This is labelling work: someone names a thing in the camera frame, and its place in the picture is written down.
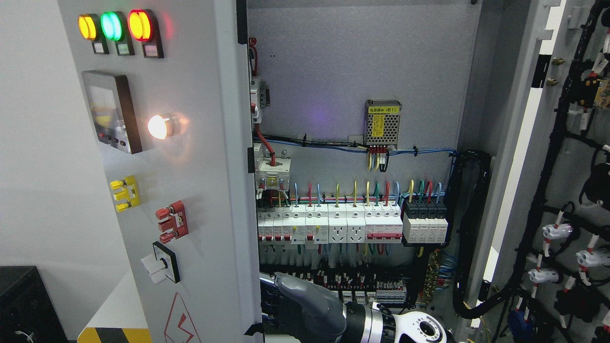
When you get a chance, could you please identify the dark grey robot hand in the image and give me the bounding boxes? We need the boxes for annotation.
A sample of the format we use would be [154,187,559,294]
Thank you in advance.
[259,272,347,343]

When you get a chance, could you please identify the grey cabinet door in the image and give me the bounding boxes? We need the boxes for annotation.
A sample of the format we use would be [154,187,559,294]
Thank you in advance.
[58,0,264,343]
[453,0,610,343]

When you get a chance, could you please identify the red indicator lamp left door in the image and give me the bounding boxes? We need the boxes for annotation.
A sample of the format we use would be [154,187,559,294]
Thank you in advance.
[128,9,165,59]

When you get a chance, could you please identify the green indicator lamp left door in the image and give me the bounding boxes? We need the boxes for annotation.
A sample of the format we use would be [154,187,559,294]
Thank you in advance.
[101,11,135,56]

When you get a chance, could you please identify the yellow indicator lamp left door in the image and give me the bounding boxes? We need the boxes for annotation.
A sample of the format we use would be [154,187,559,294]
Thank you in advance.
[78,13,109,55]

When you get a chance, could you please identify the white socket breaker row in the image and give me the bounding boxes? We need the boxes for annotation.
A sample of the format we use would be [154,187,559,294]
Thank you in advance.
[257,203,403,248]

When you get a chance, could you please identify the black relay terminal row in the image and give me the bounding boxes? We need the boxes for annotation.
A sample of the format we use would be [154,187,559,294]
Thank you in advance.
[283,265,409,307]

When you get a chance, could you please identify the red electric hazard warning sticker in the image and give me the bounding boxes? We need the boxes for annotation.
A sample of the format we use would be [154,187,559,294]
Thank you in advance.
[163,293,201,343]

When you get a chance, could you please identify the white current transformer blocks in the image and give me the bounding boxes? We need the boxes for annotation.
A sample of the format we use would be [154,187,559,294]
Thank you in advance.
[253,142,292,192]

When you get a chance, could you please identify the black surge protector modules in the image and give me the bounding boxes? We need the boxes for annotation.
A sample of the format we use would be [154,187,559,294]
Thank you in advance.
[402,201,448,247]

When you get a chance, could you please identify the perforated metal power supply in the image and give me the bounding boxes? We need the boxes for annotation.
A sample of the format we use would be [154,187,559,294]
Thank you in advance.
[363,100,402,146]

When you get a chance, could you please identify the red three-pole main breaker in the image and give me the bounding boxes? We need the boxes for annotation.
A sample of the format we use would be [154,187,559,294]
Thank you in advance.
[250,77,270,124]

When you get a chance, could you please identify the white glowing indicator lamp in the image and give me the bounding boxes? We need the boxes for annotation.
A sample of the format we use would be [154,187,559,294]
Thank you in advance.
[147,111,190,140]

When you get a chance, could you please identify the black digital power meter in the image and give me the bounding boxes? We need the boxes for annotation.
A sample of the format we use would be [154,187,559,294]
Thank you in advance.
[82,70,143,154]

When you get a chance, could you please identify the black box lower left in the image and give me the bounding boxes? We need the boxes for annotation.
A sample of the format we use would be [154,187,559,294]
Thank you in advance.
[0,266,68,343]

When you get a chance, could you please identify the white rotary selector switch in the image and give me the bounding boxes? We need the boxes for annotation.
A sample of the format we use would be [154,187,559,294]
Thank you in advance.
[140,242,181,284]

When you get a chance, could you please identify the red terminal post block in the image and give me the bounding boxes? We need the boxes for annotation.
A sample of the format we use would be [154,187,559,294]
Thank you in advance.
[155,200,189,244]

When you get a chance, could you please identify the yellow terminal post block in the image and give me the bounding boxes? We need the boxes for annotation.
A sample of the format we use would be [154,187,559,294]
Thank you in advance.
[109,174,140,212]

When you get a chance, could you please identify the black corrugated cable loom right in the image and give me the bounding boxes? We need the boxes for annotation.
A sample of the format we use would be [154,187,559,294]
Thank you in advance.
[443,151,520,320]

